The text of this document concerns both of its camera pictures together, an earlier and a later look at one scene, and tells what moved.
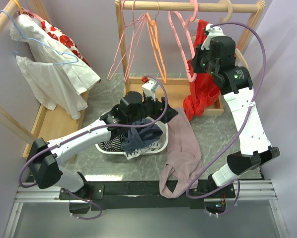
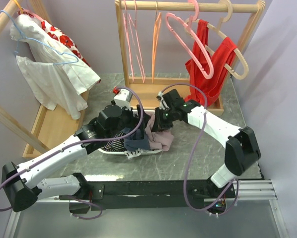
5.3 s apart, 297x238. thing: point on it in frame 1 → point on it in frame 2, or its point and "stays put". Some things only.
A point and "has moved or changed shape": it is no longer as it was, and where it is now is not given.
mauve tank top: (184, 163) → (162, 140)
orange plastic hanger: (152, 29) → (156, 35)
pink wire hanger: (138, 29) has moved or changed shape
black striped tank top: (113, 145) stays put
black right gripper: (198, 52) → (159, 125)
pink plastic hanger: (193, 16) has moved or changed shape
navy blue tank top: (139, 136) has moved or changed shape
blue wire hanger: (23, 37) stays put
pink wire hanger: (128, 31) → (128, 41)
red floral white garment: (62, 37) stays put
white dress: (56, 77) stays put
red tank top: (203, 89) stays put
